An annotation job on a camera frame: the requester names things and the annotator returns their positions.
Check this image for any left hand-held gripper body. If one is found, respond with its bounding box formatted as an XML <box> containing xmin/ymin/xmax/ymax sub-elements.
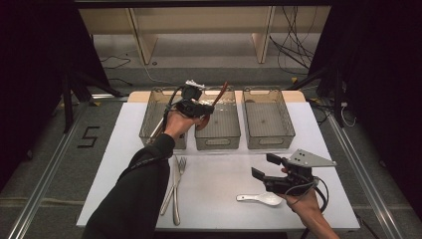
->
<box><xmin>171</xmin><ymin>79</ymin><xmax>206</xmax><ymax>119</ymax></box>

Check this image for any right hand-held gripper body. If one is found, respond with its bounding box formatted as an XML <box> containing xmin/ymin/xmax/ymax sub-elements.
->
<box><xmin>262</xmin><ymin>147</ymin><xmax>338</xmax><ymax>197</ymax></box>

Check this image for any brown wooden spoon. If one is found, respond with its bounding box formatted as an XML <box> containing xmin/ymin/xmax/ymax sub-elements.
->
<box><xmin>198</xmin><ymin>81</ymin><xmax>230</xmax><ymax>131</ymax></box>

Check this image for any smoky clear plastic bin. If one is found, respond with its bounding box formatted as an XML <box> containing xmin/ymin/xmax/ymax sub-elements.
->
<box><xmin>241</xmin><ymin>86</ymin><xmax>297</xmax><ymax>150</ymax></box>
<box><xmin>194</xmin><ymin>85</ymin><xmax>242</xmax><ymax>151</ymax></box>
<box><xmin>138</xmin><ymin>86</ymin><xmax>191</xmax><ymax>150</ymax></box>

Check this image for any white ceramic spoon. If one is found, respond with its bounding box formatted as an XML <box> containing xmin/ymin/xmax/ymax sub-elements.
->
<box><xmin>235</xmin><ymin>192</ymin><xmax>284</xmax><ymax>207</ymax></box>

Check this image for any white chopstick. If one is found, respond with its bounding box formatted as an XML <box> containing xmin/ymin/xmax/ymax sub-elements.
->
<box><xmin>147</xmin><ymin>117</ymin><xmax>166</xmax><ymax>144</ymax></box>

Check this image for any metal fork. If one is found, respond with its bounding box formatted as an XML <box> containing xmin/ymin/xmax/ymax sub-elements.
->
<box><xmin>159</xmin><ymin>156</ymin><xmax>188</xmax><ymax>217</ymax></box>

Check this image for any metal knife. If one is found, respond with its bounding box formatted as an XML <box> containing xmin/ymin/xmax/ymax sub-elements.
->
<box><xmin>171</xmin><ymin>154</ymin><xmax>182</xmax><ymax>227</ymax></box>

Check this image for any person's left hand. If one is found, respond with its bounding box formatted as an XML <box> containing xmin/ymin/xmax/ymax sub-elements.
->
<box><xmin>163</xmin><ymin>109</ymin><xmax>204</xmax><ymax>141</ymax></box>

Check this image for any person's right hand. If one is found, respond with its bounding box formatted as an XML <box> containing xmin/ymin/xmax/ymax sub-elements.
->
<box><xmin>277</xmin><ymin>188</ymin><xmax>322</xmax><ymax>218</ymax></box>

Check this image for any white table cover sheet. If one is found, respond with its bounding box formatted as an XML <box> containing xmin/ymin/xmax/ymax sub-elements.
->
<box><xmin>76</xmin><ymin>101</ymin><xmax>361</xmax><ymax>232</ymax></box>

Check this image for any black metal stand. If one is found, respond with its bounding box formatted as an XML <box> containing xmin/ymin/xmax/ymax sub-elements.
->
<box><xmin>287</xmin><ymin>64</ymin><xmax>347</xmax><ymax>128</ymax></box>

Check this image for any black tripod stand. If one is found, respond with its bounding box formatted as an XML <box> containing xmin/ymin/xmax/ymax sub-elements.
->
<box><xmin>61</xmin><ymin>71</ymin><xmax>124</xmax><ymax>134</ymax></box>

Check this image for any black curtain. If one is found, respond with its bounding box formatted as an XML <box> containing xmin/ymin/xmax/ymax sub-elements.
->
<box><xmin>308</xmin><ymin>0</ymin><xmax>422</xmax><ymax>220</ymax></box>
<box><xmin>0</xmin><ymin>0</ymin><xmax>110</xmax><ymax>193</ymax></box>

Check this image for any white floor cable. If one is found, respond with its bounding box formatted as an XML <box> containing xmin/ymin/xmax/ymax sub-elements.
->
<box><xmin>124</xmin><ymin>51</ymin><xmax>177</xmax><ymax>87</ymax></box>

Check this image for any aluminium floor rail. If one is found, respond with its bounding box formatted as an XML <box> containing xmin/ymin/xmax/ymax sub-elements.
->
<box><xmin>326</xmin><ymin>113</ymin><xmax>405</xmax><ymax>239</ymax></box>
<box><xmin>89</xmin><ymin>93</ymin><xmax>130</xmax><ymax>103</ymax></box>
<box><xmin>6</xmin><ymin>101</ymin><xmax>93</xmax><ymax>239</ymax></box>

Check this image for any white plug with cable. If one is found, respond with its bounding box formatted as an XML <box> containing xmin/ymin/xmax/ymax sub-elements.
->
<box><xmin>339</xmin><ymin>101</ymin><xmax>358</xmax><ymax>128</ymax></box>

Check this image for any black floor cable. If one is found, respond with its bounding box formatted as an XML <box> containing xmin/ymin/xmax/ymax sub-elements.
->
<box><xmin>100</xmin><ymin>54</ymin><xmax>132</xmax><ymax>71</ymax></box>

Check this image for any black frame bar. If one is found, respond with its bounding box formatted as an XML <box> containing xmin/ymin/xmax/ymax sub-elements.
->
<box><xmin>73</xmin><ymin>0</ymin><xmax>333</xmax><ymax>9</ymax></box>

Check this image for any tangle of black cables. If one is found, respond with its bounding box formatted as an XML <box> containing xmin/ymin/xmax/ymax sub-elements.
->
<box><xmin>268</xmin><ymin>5</ymin><xmax>320</xmax><ymax>77</ymax></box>

